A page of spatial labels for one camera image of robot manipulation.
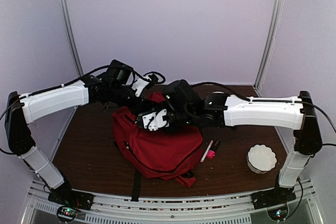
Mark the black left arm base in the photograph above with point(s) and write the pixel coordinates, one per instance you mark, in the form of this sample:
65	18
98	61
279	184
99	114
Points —
72	199

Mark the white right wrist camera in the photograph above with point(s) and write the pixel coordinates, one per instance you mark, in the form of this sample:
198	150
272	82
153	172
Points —
153	121

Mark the red backpack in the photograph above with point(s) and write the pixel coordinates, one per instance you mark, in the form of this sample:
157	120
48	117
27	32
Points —
157	154

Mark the aluminium frame post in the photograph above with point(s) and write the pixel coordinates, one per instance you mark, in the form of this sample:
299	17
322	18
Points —
70	36
269	45

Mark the white scalloped dish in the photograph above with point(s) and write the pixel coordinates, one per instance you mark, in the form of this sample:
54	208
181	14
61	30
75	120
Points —
261	159

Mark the white pink marker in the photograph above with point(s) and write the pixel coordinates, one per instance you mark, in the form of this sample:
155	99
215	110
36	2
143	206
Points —
206	151

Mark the black pink highlighter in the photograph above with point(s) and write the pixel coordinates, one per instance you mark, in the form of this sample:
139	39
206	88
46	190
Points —
213	149

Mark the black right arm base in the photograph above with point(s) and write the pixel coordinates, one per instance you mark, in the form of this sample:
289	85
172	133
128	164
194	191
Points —
272	197

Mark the aluminium front rail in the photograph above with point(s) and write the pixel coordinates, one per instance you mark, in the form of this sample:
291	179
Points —
230	208

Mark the right aluminium frame post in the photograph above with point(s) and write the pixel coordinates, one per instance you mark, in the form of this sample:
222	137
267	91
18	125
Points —
269	45

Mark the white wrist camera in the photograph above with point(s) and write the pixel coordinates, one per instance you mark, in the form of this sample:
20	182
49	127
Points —
153	121
145	82

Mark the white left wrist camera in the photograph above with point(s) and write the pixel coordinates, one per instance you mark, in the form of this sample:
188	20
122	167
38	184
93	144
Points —
145	82

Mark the left aluminium frame post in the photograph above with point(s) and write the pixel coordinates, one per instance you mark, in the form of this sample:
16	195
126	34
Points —
70	36

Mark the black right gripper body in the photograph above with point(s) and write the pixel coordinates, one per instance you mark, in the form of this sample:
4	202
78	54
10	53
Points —
181	120

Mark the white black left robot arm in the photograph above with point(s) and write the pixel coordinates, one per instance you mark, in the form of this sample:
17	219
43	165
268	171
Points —
118	83

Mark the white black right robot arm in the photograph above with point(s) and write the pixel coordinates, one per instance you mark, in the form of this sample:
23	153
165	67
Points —
229	110

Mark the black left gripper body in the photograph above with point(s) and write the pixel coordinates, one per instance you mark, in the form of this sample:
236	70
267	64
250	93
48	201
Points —
135	107

